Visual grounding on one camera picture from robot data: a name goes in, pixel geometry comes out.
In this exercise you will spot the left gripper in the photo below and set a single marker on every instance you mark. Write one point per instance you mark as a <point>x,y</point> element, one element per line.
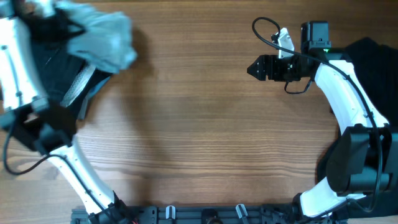
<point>67,27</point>

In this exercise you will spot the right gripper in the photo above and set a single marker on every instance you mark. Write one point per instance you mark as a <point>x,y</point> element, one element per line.
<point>272,71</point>

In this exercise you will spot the light blue t-shirt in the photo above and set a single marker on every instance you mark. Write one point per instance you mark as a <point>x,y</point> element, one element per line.
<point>107,40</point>

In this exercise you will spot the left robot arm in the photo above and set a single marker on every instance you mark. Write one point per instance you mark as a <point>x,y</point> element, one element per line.
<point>45,126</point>

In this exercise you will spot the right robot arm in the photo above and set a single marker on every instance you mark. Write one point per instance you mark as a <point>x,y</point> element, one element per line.
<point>363,163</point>

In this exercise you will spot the folded grey white garment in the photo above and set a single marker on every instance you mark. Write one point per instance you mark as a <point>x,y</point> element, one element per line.
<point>78,85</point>

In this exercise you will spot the folded black garment underneath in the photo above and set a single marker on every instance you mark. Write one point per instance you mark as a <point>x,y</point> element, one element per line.
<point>80,106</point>

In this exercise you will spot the folded blue garment at bottom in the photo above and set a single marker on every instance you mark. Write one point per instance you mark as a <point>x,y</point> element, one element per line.
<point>93,91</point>

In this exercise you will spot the black t-shirt under pile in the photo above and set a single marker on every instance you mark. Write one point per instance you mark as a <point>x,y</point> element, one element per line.
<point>375,66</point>

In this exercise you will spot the right white rail clip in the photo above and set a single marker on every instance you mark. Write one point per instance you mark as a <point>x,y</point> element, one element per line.
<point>242,213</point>

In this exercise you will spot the white rail clip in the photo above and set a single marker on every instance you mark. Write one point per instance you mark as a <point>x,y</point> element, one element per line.
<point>170,212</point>
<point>242,213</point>

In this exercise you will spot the left white rail clip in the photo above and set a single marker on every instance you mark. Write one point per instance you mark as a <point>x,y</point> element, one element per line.
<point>170,212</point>

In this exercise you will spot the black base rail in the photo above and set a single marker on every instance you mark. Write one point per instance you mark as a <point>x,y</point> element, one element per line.
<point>264,214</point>

